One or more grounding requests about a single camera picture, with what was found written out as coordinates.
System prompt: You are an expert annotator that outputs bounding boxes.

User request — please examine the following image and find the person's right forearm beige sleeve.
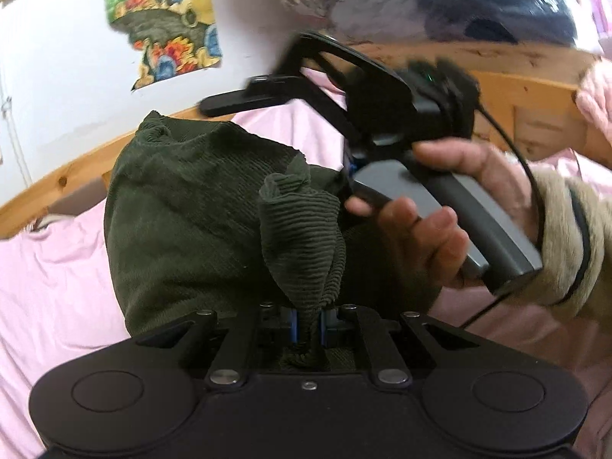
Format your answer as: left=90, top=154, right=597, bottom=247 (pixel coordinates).
left=526, top=163, right=612, bottom=322

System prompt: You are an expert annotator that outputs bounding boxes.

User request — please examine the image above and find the person's right hand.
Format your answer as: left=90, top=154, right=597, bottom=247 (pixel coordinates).
left=346, top=140, right=543, bottom=290

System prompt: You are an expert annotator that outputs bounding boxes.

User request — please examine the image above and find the colourful flame print wall poster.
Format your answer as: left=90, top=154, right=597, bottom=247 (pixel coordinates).
left=103, top=0, right=225, bottom=93

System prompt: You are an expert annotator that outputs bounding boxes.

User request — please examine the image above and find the pink fuzzy cloth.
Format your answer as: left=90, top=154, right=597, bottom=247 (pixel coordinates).
left=575, top=60, right=612, bottom=135

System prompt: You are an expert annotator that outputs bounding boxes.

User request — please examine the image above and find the dark green corduroy garment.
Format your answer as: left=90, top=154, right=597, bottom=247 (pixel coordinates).
left=103, top=110, right=443, bottom=374

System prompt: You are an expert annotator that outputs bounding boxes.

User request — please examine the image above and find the pink bed sheet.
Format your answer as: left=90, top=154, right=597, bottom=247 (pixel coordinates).
left=0, top=68, right=612, bottom=459

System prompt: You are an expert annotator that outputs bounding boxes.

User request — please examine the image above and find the black cable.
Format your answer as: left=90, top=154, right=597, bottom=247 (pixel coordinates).
left=461, top=103, right=548, bottom=332

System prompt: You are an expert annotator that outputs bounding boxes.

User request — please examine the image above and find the grey cloth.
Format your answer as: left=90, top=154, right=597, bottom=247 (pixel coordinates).
left=318, top=0, right=431, bottom=41

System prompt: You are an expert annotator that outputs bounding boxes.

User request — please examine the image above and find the white wall conduit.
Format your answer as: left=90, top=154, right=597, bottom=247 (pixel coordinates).
left=0, top=69, right=29, bottom=188

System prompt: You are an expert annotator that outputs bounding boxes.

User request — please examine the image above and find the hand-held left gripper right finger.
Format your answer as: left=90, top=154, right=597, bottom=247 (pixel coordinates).
left=318, top=302, right=485, bottom=389

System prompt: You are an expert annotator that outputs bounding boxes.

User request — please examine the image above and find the wooden bed frame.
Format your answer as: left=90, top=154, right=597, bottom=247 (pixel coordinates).
left=0, top=41, right=612, bottom=241

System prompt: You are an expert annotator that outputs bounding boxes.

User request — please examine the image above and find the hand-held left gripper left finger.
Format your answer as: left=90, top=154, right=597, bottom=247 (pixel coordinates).
left=135, top=302, right=300, bottom=389

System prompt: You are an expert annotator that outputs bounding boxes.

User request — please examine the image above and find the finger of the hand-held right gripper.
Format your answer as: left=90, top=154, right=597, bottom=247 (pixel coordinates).
left=199, top=83, right=366, bottom=154
left=246, top=30, right=400, bottom=94

